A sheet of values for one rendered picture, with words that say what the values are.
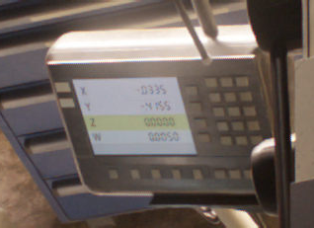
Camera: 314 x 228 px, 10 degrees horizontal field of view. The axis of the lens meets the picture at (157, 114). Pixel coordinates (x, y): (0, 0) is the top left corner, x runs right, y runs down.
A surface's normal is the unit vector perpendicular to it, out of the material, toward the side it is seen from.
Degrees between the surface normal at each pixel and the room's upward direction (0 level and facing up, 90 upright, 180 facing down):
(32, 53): 90
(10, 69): 90
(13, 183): 0
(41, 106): 90
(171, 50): 15
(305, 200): 0
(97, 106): 70
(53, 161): 90
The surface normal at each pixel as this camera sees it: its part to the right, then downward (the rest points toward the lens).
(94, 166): -0.40, 0.50
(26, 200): -0.36, -0.65
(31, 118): -0.11, 0.74
